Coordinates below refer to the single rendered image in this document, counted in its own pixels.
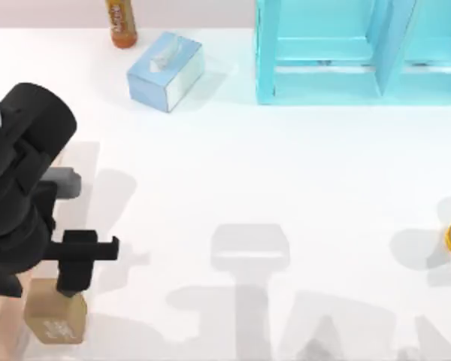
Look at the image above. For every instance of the brown cardboard carton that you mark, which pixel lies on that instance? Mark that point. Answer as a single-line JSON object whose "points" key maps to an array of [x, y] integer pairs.
{"points": [[54, 319]]}

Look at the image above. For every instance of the light blue tissue box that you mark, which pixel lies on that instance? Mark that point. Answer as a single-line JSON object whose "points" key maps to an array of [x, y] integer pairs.
{"points": [[161, 75]]}

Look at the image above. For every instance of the orange bottle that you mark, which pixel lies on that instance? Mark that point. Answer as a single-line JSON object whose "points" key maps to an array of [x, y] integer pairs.
{"points": [[122, 26]]}

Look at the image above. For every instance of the pale grey rounded box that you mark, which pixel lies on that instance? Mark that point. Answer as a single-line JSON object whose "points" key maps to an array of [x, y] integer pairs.
{"points": [[65, 184]]}

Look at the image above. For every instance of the light blue rack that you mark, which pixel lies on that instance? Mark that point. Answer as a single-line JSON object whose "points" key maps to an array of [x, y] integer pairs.
{"points": [[323, 56]]}

